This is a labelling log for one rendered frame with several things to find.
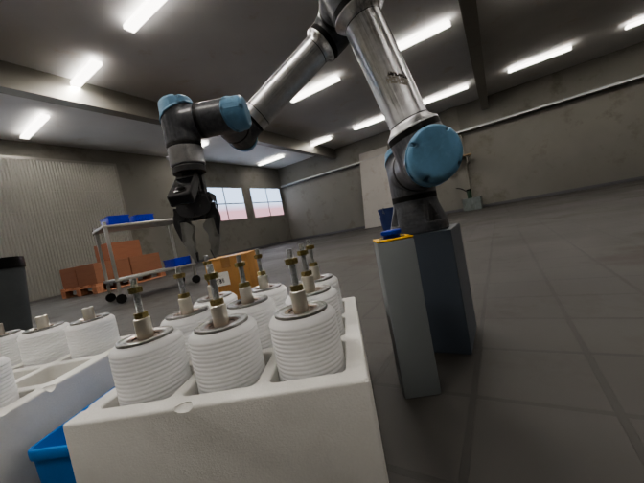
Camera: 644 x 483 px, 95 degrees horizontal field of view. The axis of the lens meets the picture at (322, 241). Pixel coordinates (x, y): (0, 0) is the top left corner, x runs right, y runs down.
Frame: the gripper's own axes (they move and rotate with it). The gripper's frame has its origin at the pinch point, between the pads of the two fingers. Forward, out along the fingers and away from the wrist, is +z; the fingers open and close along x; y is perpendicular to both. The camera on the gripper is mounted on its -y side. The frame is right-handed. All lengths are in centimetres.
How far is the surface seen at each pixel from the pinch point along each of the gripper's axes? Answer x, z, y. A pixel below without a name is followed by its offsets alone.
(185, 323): 1.3, 10.8, -15.5
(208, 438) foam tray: -4.7, 21.4, -32.1
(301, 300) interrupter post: -19.0, 8.3, -28.0
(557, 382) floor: -62, 35, -21
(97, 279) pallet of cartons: 288, 13, 437
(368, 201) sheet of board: -331, -59, 979
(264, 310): -12.5, 11.4, -16.7
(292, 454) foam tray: -14.4, 24.8, -34.0
